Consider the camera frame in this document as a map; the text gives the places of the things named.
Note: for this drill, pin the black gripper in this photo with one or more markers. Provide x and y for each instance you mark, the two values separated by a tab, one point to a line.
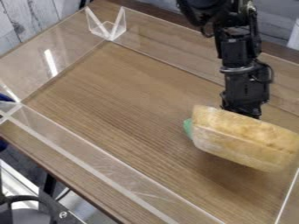
246	88

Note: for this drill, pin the brown wooden bowl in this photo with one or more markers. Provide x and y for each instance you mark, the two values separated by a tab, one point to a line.
242	139

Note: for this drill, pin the green rectangular block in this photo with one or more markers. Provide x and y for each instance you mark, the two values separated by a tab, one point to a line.
187	127

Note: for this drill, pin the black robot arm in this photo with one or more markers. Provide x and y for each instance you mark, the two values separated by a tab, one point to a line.
230	22

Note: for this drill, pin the black metal table leg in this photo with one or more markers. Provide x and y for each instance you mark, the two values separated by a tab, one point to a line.
50	185

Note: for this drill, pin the clear acrylic corner bracket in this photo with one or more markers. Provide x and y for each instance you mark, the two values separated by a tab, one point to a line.
107	30

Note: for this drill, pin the clear acrylic enclosure wall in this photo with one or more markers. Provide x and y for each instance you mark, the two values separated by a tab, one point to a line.
114	186

